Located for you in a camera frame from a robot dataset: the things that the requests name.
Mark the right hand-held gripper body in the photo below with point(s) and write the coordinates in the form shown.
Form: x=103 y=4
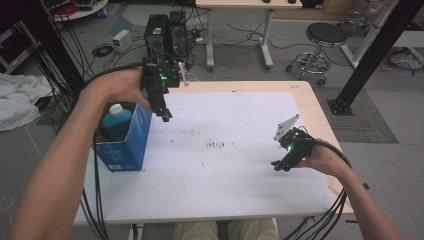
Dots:
x=295 y=143

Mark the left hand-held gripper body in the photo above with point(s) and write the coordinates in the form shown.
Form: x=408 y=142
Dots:
x=165 y=71

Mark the blue bottle with white cap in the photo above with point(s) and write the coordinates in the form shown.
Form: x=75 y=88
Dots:
x=115 y=123

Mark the blue cardboard box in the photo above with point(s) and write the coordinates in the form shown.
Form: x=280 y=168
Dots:
x=133 y=146

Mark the person's right hand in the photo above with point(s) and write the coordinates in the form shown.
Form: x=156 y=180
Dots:
x=325 y=160

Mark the person's left hand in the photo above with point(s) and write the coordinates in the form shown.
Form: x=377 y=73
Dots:
x=116 y=86

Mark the black computer tower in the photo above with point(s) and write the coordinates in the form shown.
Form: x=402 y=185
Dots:
x=155 y=35
x=179 y=33

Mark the small white box device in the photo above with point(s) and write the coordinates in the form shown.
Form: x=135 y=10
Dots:
x=121 y=40

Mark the white paper sheet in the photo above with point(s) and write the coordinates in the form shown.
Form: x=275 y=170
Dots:
x=216 y=186

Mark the grey floor mat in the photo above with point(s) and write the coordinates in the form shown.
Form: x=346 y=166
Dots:
x=363 y=116

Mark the round white table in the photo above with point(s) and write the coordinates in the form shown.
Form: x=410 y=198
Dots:
x=83 y=13

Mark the white-legged wooden desk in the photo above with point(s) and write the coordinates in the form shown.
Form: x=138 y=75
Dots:
x=246 y=3

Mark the person's legs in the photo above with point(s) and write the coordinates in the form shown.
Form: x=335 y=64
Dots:
x=200 y=231

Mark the black round stool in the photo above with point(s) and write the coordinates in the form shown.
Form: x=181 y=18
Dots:
x=325 y=36

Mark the black curtain with stand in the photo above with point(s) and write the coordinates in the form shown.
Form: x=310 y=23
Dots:
x=50 y=43

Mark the white metal stand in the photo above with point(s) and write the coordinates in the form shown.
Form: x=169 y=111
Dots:
x=370 y=36

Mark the white crumpled cloth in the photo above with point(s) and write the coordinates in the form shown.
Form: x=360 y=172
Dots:
x=20 y=96

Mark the black metal post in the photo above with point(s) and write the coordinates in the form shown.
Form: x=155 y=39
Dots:
x=373 y=53

